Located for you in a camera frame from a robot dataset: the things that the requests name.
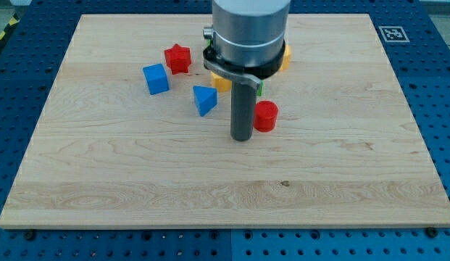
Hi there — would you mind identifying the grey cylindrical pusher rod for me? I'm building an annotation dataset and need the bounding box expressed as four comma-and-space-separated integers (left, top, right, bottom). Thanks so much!
230, 82, 257, 141

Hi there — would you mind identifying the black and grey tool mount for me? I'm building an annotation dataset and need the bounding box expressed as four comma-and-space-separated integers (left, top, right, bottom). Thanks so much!
203, 37, 286, 89

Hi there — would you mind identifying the red cylinder block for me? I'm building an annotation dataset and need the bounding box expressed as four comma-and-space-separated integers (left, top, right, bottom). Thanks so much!
254, 100, 279, 132

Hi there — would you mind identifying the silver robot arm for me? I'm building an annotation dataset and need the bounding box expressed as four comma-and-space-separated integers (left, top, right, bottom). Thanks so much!
203, 0, 291, 141

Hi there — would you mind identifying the yellow hexagon block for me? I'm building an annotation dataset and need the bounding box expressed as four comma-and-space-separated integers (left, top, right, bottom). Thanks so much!
279, 44, 291, 71

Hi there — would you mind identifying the green block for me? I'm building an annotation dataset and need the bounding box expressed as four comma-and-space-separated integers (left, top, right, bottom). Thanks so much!
257, 80, 264, 96

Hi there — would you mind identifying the yellow block near rod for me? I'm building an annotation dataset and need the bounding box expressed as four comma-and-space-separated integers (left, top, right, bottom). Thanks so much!
211, 72, 232, 92

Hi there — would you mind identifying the blue triangle block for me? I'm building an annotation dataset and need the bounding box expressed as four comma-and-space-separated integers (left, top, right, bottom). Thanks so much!
193, 86, 217, 117

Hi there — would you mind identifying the red star block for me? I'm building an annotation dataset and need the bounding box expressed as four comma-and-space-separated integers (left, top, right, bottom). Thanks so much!
164, 43, 191, 75

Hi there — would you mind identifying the blue cube block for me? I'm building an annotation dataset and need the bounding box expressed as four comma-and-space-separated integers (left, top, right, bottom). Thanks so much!
143, 64, 170, 95

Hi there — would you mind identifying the wooden board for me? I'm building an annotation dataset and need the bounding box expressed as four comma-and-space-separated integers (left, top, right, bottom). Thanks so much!
0, 14, 450, 230

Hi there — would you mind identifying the white fiducial marker tag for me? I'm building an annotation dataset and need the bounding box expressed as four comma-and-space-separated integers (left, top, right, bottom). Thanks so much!
379, 25, 409, 43

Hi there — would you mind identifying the yellow black hazard tape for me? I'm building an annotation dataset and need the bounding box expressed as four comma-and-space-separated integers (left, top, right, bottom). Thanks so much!
0, 13, 20, 50

